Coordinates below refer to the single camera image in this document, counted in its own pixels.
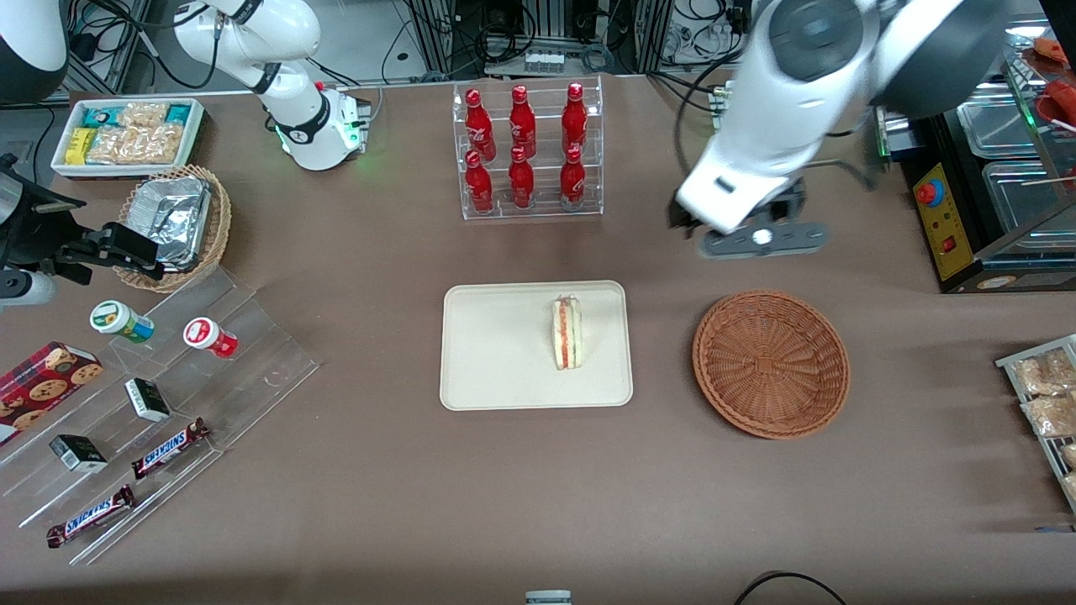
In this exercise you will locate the red label jar white lid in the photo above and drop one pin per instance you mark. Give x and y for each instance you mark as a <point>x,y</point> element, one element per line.
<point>202,334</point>

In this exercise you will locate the Snickers chocolate bar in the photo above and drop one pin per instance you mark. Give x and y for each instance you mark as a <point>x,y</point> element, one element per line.
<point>168,449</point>
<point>91,516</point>

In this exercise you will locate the clear acrylic step shelf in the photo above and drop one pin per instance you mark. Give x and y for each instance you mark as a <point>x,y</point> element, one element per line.
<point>252,370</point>

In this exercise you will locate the clear bag of snacks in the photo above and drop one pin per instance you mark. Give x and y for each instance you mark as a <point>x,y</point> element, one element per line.
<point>1055,416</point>
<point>1069,455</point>
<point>1046,374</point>
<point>1071,487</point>

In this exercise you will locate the red food item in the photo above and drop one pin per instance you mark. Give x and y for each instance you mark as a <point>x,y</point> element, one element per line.
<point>1057,49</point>
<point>1063,105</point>

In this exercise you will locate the red cola bottle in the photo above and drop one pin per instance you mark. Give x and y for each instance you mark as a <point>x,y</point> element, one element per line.
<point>574,118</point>
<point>522,122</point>
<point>572,176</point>
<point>479,126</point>
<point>521,179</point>
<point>479,183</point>

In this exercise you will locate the brown wicker basket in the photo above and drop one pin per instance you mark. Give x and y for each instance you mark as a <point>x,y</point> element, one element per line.
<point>756,378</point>

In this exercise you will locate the yellow snack packet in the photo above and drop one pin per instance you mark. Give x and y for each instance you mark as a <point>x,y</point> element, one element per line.
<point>79,147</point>

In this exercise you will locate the green label jar white lid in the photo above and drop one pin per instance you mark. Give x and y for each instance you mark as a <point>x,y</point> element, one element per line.
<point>113,317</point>

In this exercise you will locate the red chocolate chip cookie box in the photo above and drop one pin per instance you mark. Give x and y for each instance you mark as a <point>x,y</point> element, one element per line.
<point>42,386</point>

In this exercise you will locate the stainless steel pan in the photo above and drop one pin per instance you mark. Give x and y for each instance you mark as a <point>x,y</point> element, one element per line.
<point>1021,197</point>
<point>1000,130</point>

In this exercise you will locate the teal snack packet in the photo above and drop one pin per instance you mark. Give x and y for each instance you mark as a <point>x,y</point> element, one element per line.
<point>99,118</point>
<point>179,113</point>

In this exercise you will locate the tray of packaged snacks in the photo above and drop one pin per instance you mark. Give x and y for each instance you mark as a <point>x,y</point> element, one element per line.
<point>1005,363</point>

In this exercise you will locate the silver foil wrapped package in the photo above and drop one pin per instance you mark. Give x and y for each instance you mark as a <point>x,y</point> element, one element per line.
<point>172,206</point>

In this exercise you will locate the clear bag of crackers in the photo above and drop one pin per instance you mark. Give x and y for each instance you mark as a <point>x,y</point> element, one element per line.
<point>139,144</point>
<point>143,114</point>

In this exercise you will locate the small black carton box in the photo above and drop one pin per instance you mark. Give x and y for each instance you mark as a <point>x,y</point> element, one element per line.
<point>77,454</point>
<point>147,400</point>

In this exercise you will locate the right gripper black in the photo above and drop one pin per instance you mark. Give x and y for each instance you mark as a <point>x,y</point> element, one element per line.
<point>32,239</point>

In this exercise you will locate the white plastic snack bin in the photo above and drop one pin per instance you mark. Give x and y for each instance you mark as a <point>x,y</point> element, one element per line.
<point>126,170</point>

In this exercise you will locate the black food warmer machine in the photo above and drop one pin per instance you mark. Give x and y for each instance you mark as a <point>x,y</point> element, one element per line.
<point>1009,273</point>

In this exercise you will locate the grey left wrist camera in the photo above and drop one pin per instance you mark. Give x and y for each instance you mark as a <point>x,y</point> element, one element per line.
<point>756,239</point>

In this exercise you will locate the cream plastic tray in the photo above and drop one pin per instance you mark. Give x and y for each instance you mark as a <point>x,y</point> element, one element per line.
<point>487,361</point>

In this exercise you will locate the white power strip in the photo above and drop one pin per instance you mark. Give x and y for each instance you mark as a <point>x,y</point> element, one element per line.
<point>544,61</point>

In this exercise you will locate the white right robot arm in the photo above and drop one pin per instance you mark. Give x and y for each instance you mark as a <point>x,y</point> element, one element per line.
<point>294,126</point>

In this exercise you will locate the clear acrylic bottle rack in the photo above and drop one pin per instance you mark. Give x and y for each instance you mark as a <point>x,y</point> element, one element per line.
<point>546,147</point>

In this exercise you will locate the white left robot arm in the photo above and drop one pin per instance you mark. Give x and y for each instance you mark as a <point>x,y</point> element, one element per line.
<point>807,67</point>

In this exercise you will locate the triangular sandwich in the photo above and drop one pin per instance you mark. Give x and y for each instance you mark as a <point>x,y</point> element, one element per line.
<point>565,336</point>

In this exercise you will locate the light tan wicker basket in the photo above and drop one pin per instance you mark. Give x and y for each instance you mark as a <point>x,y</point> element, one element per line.
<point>220,227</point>

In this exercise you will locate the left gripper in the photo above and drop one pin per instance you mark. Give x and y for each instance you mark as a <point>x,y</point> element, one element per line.
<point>788,200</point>

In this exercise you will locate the small grey device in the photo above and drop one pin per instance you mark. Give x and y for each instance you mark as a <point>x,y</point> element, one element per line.
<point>548,598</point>

